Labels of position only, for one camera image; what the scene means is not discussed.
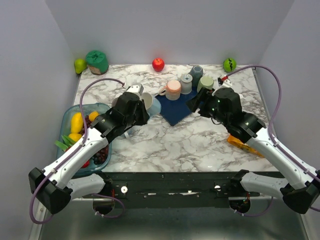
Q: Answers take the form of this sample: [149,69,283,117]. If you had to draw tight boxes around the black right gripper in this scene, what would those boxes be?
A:
[184,86,230,127]

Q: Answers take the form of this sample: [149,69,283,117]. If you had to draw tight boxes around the light blue faceted mug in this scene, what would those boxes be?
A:
[141,92,162,118]

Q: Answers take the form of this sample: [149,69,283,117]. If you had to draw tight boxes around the grey mug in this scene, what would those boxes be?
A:
[180,73,193,95]

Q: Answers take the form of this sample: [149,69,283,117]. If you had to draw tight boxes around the light green mug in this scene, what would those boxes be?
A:
[196,75,214,93]

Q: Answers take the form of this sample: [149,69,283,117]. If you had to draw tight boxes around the pink ceramic mug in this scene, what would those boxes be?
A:
[159,80,181,101]

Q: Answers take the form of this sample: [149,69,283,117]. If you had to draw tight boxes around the blue white gradient mug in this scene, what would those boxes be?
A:
[123,129,132,139]

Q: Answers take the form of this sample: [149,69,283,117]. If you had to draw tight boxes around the purple ceramic mug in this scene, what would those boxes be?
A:
[111,97,119,108]

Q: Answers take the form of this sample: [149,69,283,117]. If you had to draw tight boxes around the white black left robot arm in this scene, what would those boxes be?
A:
[28,91,150,214]

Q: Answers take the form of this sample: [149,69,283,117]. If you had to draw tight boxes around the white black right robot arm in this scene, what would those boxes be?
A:
[186,87,320,214]

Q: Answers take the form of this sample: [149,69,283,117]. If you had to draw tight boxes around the dark teal mug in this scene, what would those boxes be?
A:
[189,65,204,82]

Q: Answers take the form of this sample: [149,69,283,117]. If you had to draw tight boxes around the dark blue mat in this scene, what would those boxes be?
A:
[153,87,218,127]

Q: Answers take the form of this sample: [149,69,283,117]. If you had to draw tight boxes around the small yellow toy lemon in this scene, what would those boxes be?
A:
[88,111,100,122]

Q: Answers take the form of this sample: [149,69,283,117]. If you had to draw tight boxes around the orange snack bag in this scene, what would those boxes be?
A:
[227,135,264,158]

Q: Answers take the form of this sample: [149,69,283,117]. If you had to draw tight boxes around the red toy apple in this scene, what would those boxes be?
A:
[151,58,165,72]

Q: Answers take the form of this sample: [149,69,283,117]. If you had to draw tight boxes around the dark red toy grapes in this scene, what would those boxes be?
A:
[85,115,109,165]

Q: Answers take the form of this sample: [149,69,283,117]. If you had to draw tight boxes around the yellow toy mango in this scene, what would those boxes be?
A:
[70,112,84,134]

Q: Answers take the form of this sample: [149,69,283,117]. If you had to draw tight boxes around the teal plastic fruit bin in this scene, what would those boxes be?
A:
[58,103,112,178]

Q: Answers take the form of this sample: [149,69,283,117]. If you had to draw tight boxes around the red toy dragon fruit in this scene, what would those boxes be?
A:
[82,160,90,168]

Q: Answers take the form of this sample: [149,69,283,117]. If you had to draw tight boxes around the green toy pear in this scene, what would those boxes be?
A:
[74,58,87,74]

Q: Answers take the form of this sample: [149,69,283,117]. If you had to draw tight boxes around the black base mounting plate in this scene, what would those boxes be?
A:
[99,172,248,209]

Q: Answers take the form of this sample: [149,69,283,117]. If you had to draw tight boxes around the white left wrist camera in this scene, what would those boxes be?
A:
[126,83,144,100]

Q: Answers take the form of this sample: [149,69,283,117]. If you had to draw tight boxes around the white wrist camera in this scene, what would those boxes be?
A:
[126,83,144,100]
[217,76,233,89]

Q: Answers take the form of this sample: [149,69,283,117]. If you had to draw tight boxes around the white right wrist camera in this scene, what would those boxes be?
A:
[217,76,233,89]

